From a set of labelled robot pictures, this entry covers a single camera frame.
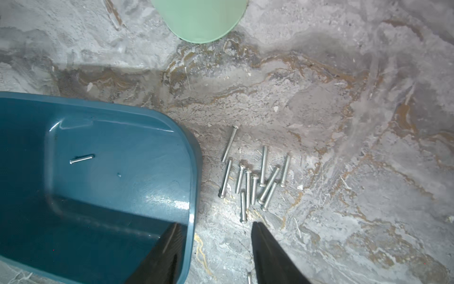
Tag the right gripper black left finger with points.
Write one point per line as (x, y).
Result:
(164, 263)

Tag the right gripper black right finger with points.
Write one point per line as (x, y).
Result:
(272, 264)

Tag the teal plastic storage tray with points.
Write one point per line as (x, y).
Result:
(89, 222)

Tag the mint green pencil cup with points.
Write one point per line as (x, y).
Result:
(201, 21)

